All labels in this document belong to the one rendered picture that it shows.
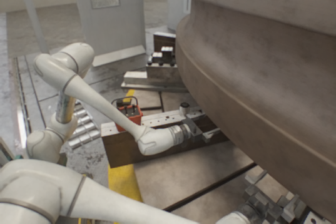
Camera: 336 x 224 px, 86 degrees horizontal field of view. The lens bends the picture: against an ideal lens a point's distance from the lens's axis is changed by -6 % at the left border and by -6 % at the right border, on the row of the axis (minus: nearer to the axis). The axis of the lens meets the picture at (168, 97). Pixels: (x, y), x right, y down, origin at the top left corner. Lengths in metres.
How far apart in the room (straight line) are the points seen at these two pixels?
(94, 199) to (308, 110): 0.84
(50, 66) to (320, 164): 1.11
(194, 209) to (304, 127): 0.91
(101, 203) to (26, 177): 0.18
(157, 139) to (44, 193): 0.52
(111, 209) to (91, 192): 0.06
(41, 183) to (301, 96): 0.95
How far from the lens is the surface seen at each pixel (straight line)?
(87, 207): 0.54
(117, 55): 4.38
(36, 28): 4.01
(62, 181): 0.53
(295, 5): 0.78
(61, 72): 0.90
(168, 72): 2.35
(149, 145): 0.88
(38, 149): 1.33
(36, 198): 0.50
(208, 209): 1.52
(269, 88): 1.02
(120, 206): 0.55
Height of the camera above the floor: 1.67
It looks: 34 degrees down
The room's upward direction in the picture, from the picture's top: straight up
